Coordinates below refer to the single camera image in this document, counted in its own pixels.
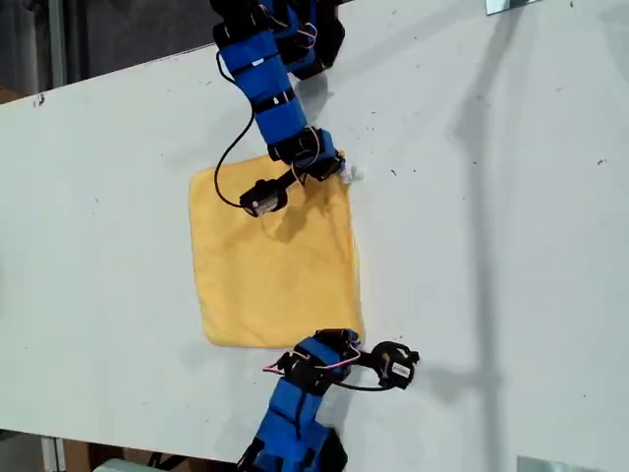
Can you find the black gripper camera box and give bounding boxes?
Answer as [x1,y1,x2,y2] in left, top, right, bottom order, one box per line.
[372,340,422,393]
[239,178,290,218]

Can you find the grey metal post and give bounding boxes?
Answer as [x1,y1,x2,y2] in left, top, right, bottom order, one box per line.
[46,0,68,92]

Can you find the black camera cable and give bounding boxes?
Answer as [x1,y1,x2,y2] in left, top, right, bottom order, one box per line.
[213,48,257,208]
[336,376,395,393]

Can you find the yellow square microfibre towel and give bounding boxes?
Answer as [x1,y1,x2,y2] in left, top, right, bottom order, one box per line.
[188,149,368,350]

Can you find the black camera stalk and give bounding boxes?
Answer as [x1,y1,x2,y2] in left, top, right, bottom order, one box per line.
[274,166,302,192]
[351,346,382,371]

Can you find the white table leg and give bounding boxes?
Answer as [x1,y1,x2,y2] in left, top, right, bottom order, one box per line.
[40,435,67,472]

